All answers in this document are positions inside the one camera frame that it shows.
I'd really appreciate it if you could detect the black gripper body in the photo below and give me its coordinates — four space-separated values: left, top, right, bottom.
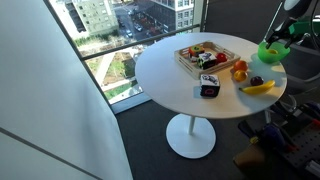
271 17 305 42

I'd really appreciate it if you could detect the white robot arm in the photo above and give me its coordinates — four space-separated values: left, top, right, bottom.
265 0 320 50

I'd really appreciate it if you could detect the yellow lemon in bowl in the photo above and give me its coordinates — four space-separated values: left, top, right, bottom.
268 49 278 54

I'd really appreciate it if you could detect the green plastic bowl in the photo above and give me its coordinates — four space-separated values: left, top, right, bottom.
258 42 290 64

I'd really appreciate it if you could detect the dark purple plum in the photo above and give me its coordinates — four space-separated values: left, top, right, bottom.
250 76 264 86

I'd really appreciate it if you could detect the yellow orange peach fruit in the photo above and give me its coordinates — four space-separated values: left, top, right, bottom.
233 70 248 82

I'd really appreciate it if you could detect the red apple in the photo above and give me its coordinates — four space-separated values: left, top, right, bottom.
216 53 227 63

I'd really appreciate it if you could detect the yellow banana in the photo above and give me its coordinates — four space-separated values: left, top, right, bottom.
239 80 275 95

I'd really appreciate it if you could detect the black white zebra cube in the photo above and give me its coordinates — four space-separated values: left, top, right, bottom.
197 52 217 70

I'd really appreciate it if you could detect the wooden slatted tray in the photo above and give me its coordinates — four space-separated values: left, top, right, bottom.
175 41 240 79

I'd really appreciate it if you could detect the black white soft cube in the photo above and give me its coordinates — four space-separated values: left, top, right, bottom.
200 74 220 97

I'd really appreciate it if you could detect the colourful number nine cube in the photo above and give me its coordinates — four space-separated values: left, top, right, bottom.
188 45 205 57

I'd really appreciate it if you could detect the black pegboard with clamps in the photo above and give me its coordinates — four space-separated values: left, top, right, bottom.
235 102 320 180

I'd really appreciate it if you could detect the brown cardboard box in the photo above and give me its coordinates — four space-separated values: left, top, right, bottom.
233 145 266 169

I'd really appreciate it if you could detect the white round table base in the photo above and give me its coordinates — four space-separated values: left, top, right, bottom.
166 114 216 159

